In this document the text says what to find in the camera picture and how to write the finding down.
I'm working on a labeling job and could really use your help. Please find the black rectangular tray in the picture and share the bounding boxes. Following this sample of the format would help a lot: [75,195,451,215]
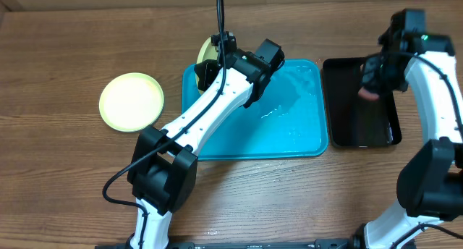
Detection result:
[321,57,402,148]

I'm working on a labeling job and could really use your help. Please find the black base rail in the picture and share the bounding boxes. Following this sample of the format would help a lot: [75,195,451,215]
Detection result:
[94,237,417,249]

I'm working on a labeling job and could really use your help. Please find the teal plastic tray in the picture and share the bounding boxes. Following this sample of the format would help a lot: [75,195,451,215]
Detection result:
[199,59,328,161]

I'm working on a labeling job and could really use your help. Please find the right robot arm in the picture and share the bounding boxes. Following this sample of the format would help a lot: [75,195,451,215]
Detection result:
[348,31,462,248]

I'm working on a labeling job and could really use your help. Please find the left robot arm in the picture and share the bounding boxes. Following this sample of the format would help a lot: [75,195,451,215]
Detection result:
[125,33,284,248]

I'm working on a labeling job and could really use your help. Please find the orange green scrub sponge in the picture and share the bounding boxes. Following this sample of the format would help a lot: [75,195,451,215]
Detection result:
[358,88,380,101]

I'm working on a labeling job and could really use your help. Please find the yellow-green plate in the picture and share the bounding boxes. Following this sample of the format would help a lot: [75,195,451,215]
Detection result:
[194,37,218,94]
[98,72,164,132]

